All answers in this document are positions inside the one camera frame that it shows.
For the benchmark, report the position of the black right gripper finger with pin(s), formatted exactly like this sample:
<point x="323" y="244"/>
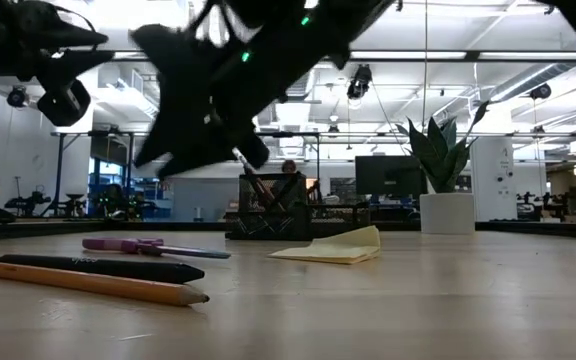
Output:
<point x="255" y="150"/>
<point x="183" y="150"/>

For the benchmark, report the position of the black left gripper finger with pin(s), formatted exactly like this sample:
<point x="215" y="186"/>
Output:
<point x="73" y="35"/>
<point x="73" y="65"/>

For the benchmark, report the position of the brown marker pen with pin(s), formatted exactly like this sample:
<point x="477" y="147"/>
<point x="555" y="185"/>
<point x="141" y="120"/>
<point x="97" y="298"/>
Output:
<point x="255" y="182"/>

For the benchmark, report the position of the purple blue scissors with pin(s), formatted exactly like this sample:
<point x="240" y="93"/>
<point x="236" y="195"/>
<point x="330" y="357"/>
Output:
<point x="118" y="245"/>

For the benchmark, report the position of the yellow sticky note pad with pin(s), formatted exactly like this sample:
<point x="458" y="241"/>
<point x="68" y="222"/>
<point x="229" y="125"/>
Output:
<point x="338" y="247"/>

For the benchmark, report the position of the black pen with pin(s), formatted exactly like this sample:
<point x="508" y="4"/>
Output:
<point x="118" y="268"/>

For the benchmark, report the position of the black background robot arm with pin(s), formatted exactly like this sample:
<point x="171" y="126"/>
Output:
<point x="548" y="202"/>
<point x="28" y="202"/>

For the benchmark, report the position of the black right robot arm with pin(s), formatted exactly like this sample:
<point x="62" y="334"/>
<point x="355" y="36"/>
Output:
<point x="293" y="60"/>

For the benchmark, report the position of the black mesh desk organizer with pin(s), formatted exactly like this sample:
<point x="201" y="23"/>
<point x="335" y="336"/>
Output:
<point x="268" y="225"/>

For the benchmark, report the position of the person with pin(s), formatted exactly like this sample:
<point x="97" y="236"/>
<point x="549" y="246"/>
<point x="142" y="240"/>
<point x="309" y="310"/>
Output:
<point x="288" y="166"/>

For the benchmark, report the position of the black computer monitor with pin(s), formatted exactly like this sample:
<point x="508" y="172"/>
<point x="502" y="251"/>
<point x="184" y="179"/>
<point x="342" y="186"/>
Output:
<point x="383" y="175"/>

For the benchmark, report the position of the orange pencil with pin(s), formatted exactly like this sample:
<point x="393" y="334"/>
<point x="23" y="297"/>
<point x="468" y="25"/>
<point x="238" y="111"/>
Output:
<point x="93" y="283"/>

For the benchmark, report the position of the long ceiling light strip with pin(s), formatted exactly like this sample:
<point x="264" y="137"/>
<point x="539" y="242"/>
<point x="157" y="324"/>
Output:
<point x="408" y="55"/>
<point x="535" y="55"/>

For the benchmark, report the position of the green snake plant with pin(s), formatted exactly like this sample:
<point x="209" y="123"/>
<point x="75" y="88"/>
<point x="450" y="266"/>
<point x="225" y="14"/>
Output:
<point x="440" y="160"/>

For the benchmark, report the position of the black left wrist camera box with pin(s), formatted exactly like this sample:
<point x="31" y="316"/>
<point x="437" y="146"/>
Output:
<point x="65" y="105"/>

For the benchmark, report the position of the black hanging ceiling camera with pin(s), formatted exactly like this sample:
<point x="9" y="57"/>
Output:
<point x="540" y="91"/>
<point x="359" y="82"/>
<point x="16" y="97"/>

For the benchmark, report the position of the black metal gantry frame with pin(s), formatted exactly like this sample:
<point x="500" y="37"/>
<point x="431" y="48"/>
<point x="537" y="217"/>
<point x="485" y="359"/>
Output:
<point x="59" y="170"/>

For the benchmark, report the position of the black aluminium table frame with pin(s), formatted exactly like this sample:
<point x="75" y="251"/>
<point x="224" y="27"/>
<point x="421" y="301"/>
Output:
<point x="518" y="227"/>

